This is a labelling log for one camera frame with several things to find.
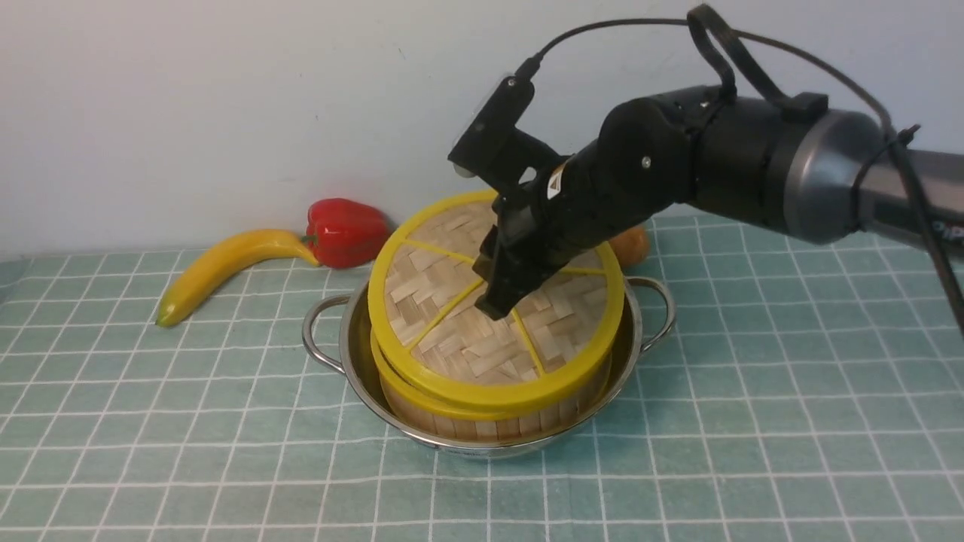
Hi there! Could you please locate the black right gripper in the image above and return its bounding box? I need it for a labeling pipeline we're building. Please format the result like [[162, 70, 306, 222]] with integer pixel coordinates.
[[473, 154, 679, 321]]

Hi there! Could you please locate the yellow woven bamboo steamer lid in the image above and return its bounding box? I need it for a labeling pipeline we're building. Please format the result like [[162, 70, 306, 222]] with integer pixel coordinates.
[[368, 190, 626, 416]]

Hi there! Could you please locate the yellow-rimmed bamboo steamer basket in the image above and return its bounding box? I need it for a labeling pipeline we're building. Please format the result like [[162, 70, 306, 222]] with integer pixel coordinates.
[[369, 336, 612, 443]]

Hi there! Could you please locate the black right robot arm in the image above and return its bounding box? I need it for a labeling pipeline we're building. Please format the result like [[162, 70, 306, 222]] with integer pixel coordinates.
[[449, 76, 962, 320]]

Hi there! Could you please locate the brown potato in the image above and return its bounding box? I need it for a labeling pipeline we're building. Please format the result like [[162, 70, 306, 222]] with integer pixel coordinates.
[[607, 225, 651, 269]]

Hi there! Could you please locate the red bell pepper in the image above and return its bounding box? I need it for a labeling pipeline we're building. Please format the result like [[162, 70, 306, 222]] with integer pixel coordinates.
[[303, 198, 392, 269]]

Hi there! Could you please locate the yellow plastic banana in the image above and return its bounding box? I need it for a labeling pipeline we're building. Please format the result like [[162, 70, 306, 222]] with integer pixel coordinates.
[[154, 229, 320, 328]]

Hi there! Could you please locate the green checked tablecloth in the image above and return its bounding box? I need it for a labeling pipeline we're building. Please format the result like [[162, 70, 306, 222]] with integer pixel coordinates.
[[1, 215, 963, 541]]

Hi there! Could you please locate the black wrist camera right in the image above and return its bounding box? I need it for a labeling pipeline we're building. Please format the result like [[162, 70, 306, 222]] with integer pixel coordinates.
[[447, 75, 563, 199]]

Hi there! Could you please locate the stainless steel two-handled pot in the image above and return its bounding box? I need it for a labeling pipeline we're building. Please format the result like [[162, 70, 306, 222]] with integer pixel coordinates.
[[300, 276, 677, 461]]

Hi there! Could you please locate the black camera cable right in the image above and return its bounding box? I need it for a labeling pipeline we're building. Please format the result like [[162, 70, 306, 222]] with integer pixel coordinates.
[[514, 4, 964, 336]]

